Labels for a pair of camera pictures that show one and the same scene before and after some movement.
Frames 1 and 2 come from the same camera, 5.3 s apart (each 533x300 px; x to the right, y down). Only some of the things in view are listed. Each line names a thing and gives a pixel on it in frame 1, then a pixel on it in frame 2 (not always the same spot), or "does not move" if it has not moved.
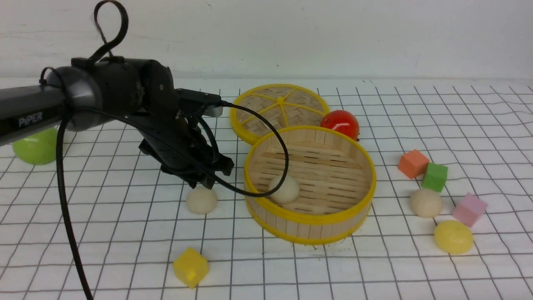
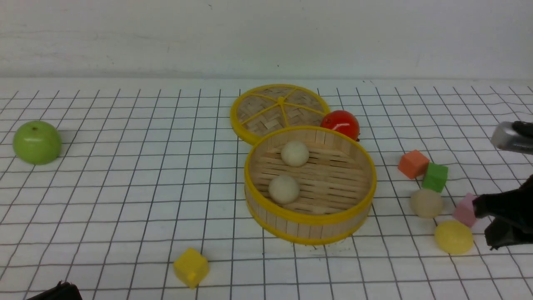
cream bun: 201,200 → 295,153
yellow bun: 453,237 does not move
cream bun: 426,203 does not move
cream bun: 287,191 does not move
